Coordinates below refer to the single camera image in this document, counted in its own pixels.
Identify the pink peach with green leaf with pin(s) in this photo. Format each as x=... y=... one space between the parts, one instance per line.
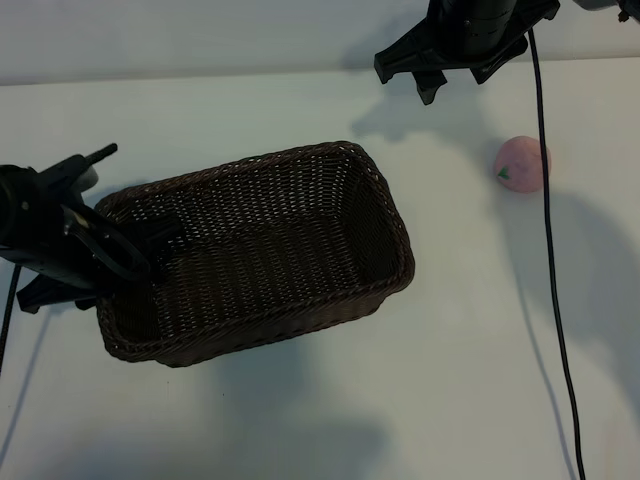
x=520 y=164

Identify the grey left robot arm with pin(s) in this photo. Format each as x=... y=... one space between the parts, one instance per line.
x=89 y=180

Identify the dark brown wicker basket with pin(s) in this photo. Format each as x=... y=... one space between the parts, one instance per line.
x=280 y=240

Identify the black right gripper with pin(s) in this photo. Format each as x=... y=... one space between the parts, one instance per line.
x=480 y=30

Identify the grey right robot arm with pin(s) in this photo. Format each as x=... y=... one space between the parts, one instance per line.
x=595 y=3

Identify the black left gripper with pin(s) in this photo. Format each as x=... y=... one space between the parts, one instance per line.
x=40 y=235

